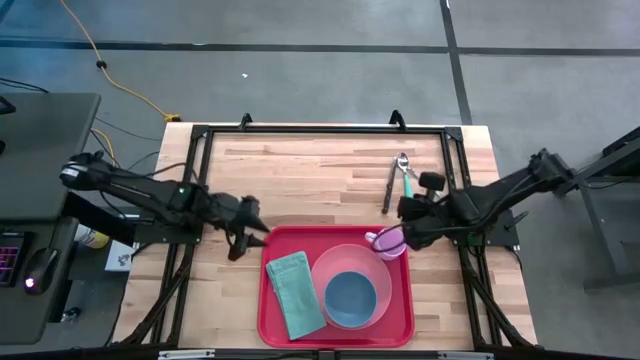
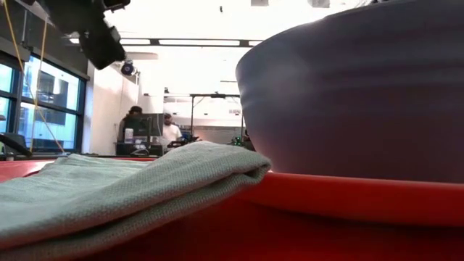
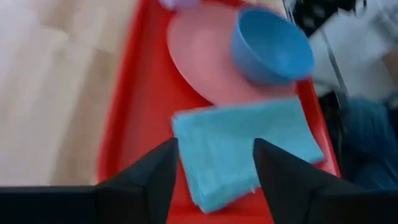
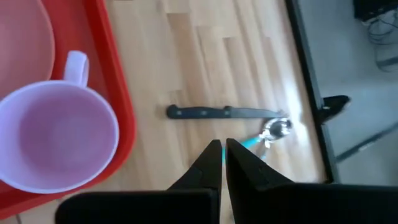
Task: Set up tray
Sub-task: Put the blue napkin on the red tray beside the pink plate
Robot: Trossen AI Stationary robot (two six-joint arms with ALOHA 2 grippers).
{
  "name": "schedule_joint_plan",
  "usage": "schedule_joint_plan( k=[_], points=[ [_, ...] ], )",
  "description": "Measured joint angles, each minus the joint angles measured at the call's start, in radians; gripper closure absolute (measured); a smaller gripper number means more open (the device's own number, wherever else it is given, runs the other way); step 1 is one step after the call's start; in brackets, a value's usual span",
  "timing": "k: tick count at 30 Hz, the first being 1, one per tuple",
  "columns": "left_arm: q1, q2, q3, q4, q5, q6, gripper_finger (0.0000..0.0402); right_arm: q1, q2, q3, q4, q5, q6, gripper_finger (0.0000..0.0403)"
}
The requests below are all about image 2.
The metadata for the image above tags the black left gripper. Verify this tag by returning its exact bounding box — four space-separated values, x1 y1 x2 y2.
43 0 132 36

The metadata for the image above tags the teal cloth napkin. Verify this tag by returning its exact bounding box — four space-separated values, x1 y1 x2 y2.
0 140 273 261

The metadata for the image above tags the blue plastic bowl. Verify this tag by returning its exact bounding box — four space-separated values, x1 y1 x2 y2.
234 0 464 184

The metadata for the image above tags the red plastic tray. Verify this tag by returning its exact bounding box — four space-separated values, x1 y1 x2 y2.
0 157 464 261

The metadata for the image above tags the coral plastic plate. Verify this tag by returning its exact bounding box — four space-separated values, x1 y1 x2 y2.
231 170 464 228

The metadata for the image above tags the black round ceiling spotlight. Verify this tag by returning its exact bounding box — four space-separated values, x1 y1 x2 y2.
120 59 136 78

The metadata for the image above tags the large dark-framed window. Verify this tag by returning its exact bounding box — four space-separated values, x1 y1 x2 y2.
0 54 88 154

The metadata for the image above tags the person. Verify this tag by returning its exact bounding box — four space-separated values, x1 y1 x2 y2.
117 105 144 144
159 112 183 146

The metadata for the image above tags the black computer monitor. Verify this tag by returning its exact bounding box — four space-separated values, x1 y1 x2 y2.
125 112 165 138

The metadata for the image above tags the black slanted bar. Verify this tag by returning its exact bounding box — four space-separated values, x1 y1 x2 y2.
0 133 34 157

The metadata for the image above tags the black background desk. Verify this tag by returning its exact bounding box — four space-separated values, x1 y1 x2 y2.
115 141 165 157

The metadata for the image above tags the yellow extension cable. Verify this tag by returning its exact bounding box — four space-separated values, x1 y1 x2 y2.
2 0 66 155
29 16 50 155

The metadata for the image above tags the black aluminium table frame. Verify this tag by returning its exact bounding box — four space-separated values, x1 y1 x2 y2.
0 153 157 161

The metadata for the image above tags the black background gantry frame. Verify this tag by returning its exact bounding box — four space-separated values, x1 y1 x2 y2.
188 93 245 144

